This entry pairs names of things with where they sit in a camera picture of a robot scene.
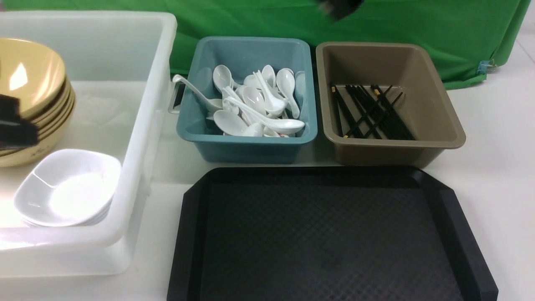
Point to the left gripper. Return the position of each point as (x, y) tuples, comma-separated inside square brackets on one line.
[(15, 131)]

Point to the white square dish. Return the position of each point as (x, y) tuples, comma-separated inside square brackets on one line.
[(70, 187)]

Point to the large yellow noodle bowl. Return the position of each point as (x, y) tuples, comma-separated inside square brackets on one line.
[(30, 72)]

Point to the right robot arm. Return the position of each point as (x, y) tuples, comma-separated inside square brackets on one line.
[(339, 9)]

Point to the stack of yellow bowls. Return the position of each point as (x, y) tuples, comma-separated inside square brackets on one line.
[(51, 129)]

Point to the white translucent plastic tub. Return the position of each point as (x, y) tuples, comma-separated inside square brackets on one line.
[(118, 65)]

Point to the pile of white spoons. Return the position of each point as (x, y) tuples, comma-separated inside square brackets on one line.
[(265, 104)]

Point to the black plastic serving tray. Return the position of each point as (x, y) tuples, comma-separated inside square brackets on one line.
[(326, 233)]

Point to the pile of black chopsticks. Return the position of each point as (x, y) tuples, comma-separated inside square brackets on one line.
[(378, 118)]

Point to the brown plastic chopstick bin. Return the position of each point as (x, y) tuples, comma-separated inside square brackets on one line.
[(425, 106)]

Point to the green cloth backdrop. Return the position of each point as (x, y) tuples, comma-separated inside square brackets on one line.
[(457, 34)]

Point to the blue binder clip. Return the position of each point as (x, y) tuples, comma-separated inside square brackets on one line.
[(486, 67)]

